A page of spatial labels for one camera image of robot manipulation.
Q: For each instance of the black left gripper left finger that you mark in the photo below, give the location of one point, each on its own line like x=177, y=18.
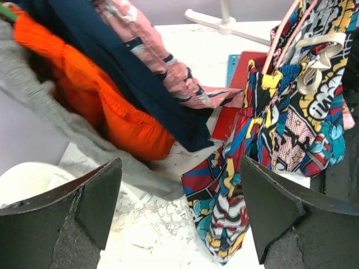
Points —
x=66, y=227

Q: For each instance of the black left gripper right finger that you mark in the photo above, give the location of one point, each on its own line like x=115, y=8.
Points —
x=296, y=227

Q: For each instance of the comic print shorts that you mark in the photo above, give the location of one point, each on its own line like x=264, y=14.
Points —
x=292, y=119

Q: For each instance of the grey shorts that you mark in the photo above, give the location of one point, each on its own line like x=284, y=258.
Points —
x=20, y=83

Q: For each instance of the orange shorts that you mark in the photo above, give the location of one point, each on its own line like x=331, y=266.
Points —
x=85, y=89

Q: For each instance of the pink shark print shorts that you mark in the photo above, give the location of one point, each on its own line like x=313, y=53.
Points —
x=145, y=42

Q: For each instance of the navy blue shorts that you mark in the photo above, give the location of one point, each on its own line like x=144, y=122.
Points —
x=78, y=23

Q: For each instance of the green hanger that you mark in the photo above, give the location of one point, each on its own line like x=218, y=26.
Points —
x=7, y=13

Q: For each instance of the Taming of Shrew book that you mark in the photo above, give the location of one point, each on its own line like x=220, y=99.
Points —
x=348, y=120

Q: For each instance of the red plastic folder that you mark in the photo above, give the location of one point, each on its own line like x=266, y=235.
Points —
x=228, y=117

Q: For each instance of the blue plastic folder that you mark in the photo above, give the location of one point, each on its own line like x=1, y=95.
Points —
x=233, y=60

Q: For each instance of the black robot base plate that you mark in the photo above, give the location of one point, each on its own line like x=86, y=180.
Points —
x=341, y=181

